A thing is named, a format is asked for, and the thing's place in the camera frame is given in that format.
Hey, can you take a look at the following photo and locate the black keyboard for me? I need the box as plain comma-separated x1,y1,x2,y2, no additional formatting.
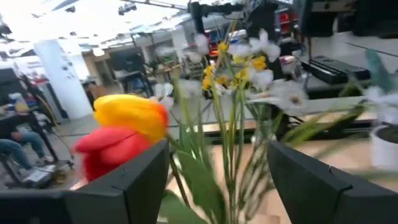
300,55,371,85

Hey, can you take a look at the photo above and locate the clear glass vase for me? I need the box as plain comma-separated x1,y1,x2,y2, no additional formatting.
245,119,280,218

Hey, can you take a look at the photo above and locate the red artificial tulip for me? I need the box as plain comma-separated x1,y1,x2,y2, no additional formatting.
72,126,154,184

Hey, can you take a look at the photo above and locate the yellow artificial tulip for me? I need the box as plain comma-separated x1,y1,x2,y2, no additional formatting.
93,94,191,208

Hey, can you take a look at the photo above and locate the green potted plant white pot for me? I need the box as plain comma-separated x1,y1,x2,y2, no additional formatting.
363,48,398,171

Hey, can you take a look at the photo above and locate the white artificial flower bunch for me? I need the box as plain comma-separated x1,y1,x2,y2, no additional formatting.
148,27,398,224

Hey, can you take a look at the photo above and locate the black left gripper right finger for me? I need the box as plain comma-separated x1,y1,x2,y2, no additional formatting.
266,139,354,224

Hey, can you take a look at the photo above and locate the grey desk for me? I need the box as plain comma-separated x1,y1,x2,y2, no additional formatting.
306,29,398,99

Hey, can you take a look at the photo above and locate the yellow artificial flower bunch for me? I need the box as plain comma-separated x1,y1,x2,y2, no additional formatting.
201,41,269,91

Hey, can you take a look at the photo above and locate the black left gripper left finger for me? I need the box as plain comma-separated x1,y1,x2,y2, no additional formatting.
63,139,170,224

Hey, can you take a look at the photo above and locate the person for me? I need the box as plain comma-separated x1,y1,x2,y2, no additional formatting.
0,90,60,175

